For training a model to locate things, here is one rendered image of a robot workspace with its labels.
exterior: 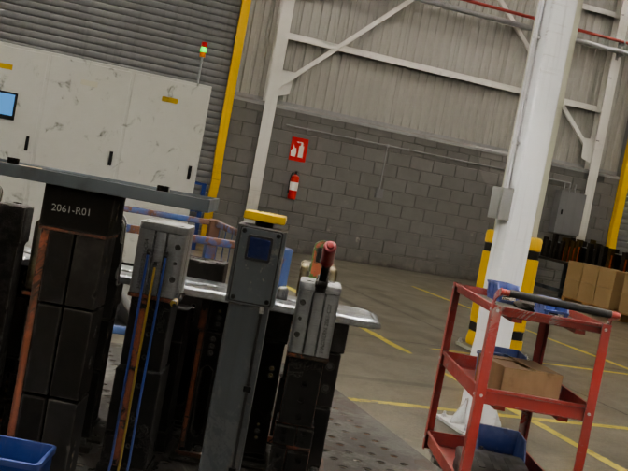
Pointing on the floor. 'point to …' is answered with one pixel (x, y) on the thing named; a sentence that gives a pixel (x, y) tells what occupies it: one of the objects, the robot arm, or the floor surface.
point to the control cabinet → (99, 126)
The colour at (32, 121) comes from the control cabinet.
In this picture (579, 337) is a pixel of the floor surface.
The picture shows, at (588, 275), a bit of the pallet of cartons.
